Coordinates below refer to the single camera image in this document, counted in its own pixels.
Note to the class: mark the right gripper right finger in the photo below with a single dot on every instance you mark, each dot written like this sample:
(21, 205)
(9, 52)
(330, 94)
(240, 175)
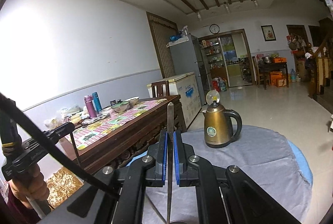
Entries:
(182, 152)

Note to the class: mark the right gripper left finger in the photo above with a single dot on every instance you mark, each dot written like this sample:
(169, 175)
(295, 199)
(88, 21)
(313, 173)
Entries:
(161, 157)

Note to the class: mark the dark chopstick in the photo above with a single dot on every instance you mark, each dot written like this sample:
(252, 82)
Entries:
(170, 130)
(75, 149)

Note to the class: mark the person's left hand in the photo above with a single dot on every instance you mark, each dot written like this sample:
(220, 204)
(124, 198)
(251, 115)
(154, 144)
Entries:
(35, 189)

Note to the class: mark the gold electric kettle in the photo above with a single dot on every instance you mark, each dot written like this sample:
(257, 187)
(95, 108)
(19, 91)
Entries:
(221, 126)

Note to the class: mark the gold patterned cushion stool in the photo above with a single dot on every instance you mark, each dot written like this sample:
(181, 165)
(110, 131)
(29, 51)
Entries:
(62, 185)

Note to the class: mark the dark carved wooden sideboard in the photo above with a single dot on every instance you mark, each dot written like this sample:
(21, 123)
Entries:
(131, 139)

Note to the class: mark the small electric heater fan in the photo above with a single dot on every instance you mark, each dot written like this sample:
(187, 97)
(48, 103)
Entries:
(212, 96)

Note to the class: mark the checkered pink table runner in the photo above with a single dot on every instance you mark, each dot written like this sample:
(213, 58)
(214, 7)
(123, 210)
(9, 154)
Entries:
(88, 134)

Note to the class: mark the white chest freezer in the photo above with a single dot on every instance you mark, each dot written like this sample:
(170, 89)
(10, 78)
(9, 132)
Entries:
(186, 86)

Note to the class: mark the wooden chair behind sideboard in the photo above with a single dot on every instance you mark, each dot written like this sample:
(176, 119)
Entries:
(160, 89)

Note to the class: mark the ceramic bowl with lid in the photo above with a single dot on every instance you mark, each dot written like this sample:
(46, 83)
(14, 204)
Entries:
(121, 106)

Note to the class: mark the grey towel table cover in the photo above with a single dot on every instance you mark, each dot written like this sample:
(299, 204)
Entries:
(266, 156)

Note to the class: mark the purple thermos bottle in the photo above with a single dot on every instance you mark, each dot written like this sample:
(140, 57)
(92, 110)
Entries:
(90, 106)

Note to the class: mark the grey refrigerator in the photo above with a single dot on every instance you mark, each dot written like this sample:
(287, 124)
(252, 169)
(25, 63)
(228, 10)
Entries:
(188, 55)

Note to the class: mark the teal thermos bottle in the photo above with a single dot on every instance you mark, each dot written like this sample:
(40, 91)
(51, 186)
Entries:
(97, 102)

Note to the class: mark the dark wooden side table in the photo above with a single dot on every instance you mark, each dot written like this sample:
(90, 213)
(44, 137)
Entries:
(266, 69)

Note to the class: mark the orange box on table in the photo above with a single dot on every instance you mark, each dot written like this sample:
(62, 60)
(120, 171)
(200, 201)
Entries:
(279, 60)

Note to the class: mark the blue water jug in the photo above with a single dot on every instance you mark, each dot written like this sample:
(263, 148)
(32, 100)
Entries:
(293, 75)

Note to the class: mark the wooden stair railing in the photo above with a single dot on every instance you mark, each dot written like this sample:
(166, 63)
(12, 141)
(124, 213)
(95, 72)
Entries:
(320, 67)

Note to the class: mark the round wall clock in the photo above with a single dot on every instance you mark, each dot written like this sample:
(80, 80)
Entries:
(214, 28)

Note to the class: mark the framed wall picture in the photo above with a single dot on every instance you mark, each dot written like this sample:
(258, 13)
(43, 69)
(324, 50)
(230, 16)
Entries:
(268, 33)

